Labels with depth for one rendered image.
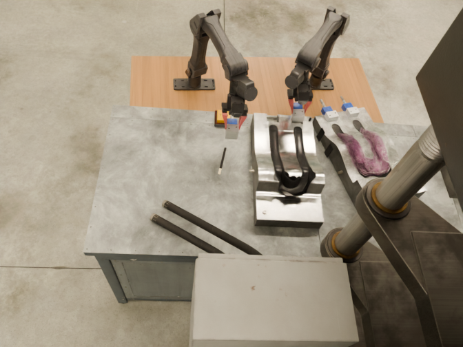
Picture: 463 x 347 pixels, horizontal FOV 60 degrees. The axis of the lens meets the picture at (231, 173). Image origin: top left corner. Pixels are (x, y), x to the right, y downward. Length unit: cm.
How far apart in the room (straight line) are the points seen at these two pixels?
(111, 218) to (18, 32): 237
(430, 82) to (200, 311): 52
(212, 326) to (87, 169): 204
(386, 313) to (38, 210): 206
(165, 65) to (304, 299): 151
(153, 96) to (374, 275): 128
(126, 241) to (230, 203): 42
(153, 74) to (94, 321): 129
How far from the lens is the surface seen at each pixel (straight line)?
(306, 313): 79
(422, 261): 83
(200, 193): 161
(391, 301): 106
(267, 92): 199
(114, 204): 161
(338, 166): 177
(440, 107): 61
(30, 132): 295
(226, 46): 153
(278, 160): 162
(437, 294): 82
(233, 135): 162
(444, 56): 62
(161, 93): 193
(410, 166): 74
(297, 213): 156
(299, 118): 175
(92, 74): 321
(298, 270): 81
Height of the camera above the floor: 221
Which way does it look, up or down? 57 degrees down
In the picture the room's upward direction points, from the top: 12 degrees clockwise
